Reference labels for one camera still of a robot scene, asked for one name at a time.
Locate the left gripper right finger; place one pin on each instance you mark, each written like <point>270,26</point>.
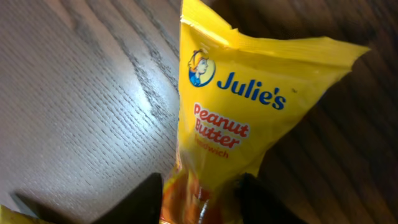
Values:
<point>260,206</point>

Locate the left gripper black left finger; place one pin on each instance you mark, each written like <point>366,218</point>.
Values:
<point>141,206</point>

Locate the yellow peanut butter sandwich packet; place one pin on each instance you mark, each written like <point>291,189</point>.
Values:
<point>238,96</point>

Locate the yellow crumpled snack packet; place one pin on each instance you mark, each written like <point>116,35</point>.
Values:
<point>11,217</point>

